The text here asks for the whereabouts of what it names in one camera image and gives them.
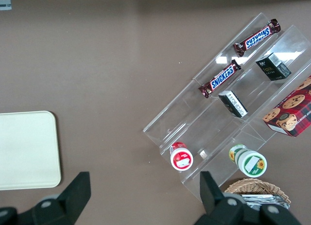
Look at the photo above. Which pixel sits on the green sunflower yogurt cup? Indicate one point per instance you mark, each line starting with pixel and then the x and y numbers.
pixel 250 163

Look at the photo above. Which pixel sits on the red tartan cookie box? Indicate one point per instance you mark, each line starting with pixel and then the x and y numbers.
pixel 291 108

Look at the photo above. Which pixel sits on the small grey white box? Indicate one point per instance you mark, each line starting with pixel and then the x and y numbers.
pixel 5 4

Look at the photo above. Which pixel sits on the aluminium foil container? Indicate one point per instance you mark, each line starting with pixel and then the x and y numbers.
pixel 262 199

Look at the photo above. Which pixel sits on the small black carton box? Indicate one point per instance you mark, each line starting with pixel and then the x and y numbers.
pixel 233 103
pixel 272 68

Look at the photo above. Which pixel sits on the Snickers chocolate bar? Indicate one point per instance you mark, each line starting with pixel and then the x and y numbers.
pixel 257 38
pixel 222 78

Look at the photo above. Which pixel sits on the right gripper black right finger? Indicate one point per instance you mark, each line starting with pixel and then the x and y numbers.
pixel 210 193

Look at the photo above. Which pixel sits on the light wicker basket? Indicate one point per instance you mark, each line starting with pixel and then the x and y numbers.
pixel 252 186

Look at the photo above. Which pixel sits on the cream plastic tray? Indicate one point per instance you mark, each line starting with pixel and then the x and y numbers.
pixel 26 149

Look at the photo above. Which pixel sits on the clear acrylic stepped shelf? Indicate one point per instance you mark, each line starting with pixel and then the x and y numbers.
pixel 192 123

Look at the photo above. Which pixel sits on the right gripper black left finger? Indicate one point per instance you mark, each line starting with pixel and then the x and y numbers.
pixel 77 188

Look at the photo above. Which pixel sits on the red lidded yogurt cup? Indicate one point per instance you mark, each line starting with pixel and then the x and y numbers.
pixel 181 159

